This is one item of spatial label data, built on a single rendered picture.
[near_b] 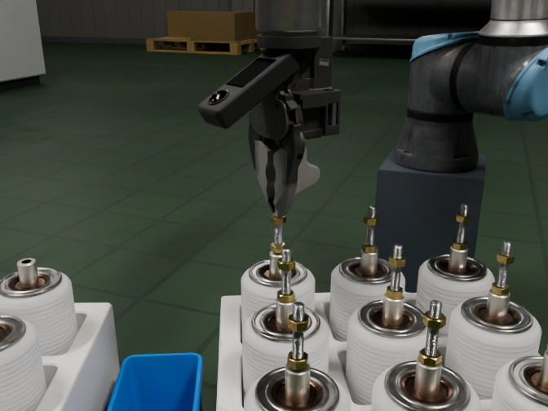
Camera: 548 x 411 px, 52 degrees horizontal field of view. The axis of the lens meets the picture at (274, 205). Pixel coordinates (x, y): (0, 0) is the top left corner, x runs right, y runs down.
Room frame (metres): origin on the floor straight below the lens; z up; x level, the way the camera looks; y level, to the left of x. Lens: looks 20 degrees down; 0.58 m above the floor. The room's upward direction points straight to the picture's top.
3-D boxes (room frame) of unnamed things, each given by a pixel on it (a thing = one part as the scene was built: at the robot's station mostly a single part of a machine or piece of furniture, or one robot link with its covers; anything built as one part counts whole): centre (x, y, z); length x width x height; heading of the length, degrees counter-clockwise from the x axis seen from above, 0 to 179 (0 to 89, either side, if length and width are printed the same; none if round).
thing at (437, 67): (1.01, -0.30, 0.47); 0.13 x 0.12 x 0.14; 34
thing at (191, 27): (7.19, 0.82, 0.23); 1.25 x 0.86 x 0.45; 69
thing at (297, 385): (0.41, -0.02, 0.26); 0.02 x 0.02 x 0.03
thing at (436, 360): (0.42, -0.14, 0.29); 0.02 x 0.02 x 0.01; 43
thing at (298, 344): (0.41, -0.02, 0.31); 0.01 x 0.01 x 0.08
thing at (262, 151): (0.68, -0.01, 0.38); 0.06 x 0.03 x 0.09; 126
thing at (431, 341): (0.42, -0.14, 0.30); 0.01 x 0.01 x 0.08
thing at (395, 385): (0.42, -0.14, 0.25); 0.08 x 0.08 x 0.01
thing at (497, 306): (0.55, -0.25, 0.26); 0.02 x 0.02 x 0.03
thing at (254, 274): (0.65, -0.01, 0.25); 0.08 x 0.08 x 0.01
